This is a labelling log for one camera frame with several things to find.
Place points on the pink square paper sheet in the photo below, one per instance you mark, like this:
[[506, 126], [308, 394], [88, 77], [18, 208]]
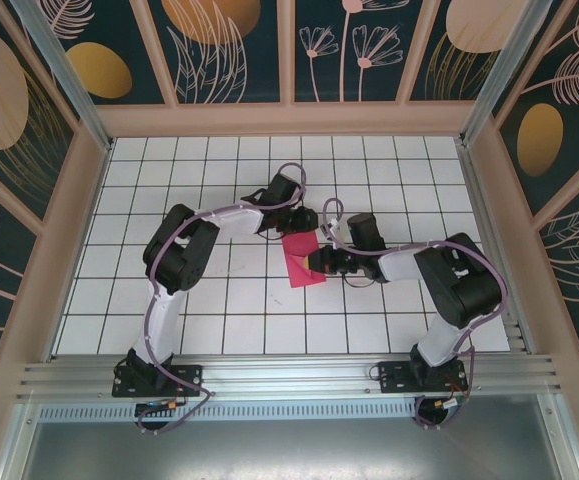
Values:
[[299, 265]]

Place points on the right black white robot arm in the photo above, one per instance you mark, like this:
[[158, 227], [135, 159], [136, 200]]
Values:
[[459, 285]]

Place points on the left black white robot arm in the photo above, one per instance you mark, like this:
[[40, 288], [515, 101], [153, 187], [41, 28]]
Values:
[[179, 250]]

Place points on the grey sheet metal tray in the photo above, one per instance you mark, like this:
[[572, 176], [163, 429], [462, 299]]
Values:
[[289, 450]]

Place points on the small black controller board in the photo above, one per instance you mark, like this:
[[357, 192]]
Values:
[[151, 406]]

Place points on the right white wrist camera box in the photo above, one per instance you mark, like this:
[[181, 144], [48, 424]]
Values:
[[333, 227]]

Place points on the long aluminium mounting rail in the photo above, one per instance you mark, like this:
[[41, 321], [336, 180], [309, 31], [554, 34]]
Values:
[[289, 375]]

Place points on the aluminium side rail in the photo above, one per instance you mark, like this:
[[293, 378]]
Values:
[[476, 200]]

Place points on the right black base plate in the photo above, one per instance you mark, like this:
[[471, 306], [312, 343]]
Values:
[[394, 377]]

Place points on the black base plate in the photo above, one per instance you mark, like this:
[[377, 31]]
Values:
[[394, 377], [191, 375]]

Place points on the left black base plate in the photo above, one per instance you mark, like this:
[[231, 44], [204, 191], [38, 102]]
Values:
[[191, 375]]

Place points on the right aluminium frame post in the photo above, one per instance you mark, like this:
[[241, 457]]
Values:
[[504, 75]]

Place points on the aluminium frame post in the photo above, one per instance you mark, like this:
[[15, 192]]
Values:
[[69, 85], [504, 75]]

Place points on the left aluminium frame post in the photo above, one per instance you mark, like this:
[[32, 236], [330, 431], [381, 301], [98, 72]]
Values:
[[69, 85]]

